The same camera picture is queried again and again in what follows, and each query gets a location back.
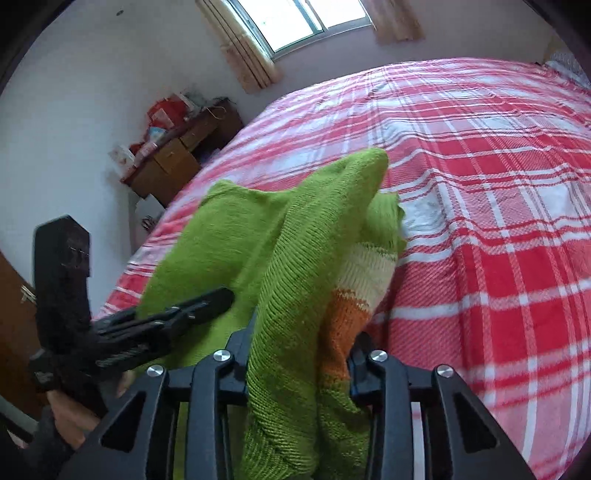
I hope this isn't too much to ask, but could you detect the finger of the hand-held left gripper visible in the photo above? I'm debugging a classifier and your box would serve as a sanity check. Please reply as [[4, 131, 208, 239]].
[[92, 287, 236, 370]]

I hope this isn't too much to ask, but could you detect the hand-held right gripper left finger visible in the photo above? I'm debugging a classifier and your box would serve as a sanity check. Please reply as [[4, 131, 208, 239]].
[[58, 314, 259, 480]]

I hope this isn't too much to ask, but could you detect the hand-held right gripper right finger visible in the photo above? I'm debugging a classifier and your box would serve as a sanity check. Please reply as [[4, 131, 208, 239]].
[[346, 331, 539, 480]]

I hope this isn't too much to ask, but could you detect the green knit sweater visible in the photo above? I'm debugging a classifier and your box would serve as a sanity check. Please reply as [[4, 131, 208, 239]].
[[139, 148, 407, 480]]

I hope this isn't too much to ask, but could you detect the person's left forearm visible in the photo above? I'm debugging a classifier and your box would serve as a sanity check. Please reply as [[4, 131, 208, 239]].
[[18, 406, 75, 480]]

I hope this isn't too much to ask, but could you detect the person's left hand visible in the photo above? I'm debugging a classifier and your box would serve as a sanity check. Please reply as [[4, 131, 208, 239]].
[[51, 369, 137, 448]]

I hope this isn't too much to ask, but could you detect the brown wooden door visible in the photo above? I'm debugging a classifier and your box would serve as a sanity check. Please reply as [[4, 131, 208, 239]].
[[0, 251, 47, 416]]

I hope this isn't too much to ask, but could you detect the white cardboard box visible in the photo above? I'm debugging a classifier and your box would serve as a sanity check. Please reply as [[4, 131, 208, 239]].
[[137, 194, 167, 252]]

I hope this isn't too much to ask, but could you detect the brown wooden desk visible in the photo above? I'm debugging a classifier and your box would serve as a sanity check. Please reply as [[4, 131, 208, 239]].
[[121, 110, 245, 208]]

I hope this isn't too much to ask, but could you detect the red and white packet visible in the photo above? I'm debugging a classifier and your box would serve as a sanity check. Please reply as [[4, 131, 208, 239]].
[[131, 129, 162, 158]]

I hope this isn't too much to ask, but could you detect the red gift bag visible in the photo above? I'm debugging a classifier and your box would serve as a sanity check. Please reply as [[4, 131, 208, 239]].
[[147, 95, 190, 130]]

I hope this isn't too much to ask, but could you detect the red plaid blanket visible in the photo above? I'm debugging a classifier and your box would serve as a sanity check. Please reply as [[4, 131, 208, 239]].
[[92, 58, 591, 480]]

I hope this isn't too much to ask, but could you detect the beige curtain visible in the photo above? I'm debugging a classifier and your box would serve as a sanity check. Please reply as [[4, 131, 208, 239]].
[[196, 0, 283, 90], [365, 0, 424, 44]]

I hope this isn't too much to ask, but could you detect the window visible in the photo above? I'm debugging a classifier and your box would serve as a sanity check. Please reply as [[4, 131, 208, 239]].
[[228, 0, 374, 61]]

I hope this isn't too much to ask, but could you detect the grey patterned pillow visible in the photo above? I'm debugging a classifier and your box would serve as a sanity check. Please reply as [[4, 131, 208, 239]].
[[542, 46, 591, 90]]

